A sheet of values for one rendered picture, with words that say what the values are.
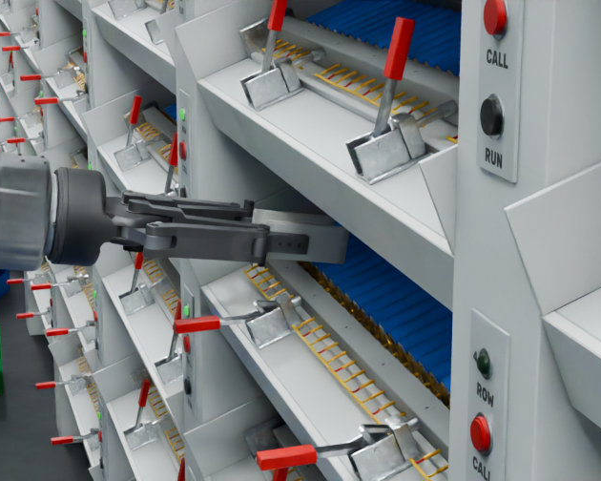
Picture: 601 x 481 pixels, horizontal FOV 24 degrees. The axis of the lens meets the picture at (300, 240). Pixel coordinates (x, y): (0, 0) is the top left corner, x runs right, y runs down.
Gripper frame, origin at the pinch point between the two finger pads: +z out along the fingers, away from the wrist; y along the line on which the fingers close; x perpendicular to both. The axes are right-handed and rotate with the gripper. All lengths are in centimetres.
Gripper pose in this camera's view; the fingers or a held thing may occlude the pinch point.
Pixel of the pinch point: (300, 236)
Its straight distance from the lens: 112.9
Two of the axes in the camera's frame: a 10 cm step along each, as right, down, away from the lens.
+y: -2.7, -2.4, 9.3
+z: 9.5, 0.8, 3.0
